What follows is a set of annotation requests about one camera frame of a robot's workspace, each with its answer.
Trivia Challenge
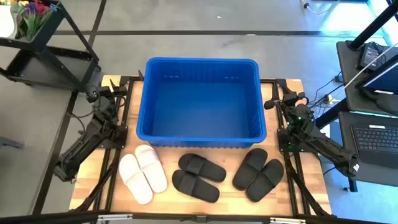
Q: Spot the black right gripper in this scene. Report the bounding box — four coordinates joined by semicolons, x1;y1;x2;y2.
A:
277;79;308;111

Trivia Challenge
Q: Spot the black desk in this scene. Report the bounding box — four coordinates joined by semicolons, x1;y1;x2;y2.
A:
338;111;398;189
336;40;398;116

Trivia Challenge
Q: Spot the black utility cart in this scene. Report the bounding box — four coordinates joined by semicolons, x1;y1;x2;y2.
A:
0;0;103;93

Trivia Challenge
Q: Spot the black metal pole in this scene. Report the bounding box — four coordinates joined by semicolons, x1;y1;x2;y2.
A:
348;0;398;50
313;98;349;129

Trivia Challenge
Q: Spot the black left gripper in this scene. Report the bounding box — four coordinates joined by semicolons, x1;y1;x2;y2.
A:
97;81;129;110

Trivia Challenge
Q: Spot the small black display device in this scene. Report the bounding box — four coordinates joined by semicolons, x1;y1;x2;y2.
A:
356;42;382;72

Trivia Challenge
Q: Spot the black slide sandal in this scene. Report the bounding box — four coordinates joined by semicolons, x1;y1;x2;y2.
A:
232;147;269;192
171;169;221;204
245;159;285;203
178;152;227;184

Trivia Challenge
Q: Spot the white closed-toe slipper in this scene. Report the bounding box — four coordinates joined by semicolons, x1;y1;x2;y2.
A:
134;144;169;194
118;153;154;205

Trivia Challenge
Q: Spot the black aluminium table frame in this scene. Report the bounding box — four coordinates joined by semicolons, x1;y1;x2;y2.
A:
70;70;335;224

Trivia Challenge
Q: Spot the dark flat monitor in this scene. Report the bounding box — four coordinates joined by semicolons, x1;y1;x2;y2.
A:
355;53;398;96

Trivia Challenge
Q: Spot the black horizontal frame beam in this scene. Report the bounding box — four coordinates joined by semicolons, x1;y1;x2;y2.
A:
0;210;398;224

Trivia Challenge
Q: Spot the silver frame bracket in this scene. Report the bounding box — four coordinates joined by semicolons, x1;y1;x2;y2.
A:
97;213;134;222
269;217;307;224

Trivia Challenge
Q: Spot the blue plastic bin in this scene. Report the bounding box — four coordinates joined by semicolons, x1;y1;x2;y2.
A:
136;57;267;149

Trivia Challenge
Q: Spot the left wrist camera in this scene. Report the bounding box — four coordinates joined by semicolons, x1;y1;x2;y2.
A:
85;85;101;103

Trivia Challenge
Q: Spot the black laptop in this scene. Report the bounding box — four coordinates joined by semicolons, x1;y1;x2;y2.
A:
350;123;398;170

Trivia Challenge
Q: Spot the light cable with black plug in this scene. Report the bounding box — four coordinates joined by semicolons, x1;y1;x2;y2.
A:
298;0;341;16

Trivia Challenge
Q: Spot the white vase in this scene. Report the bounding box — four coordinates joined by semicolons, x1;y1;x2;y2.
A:
0;4;18;39

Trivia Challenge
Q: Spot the grey chair base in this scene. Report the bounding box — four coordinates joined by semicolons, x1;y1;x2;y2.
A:
0;136;25;150

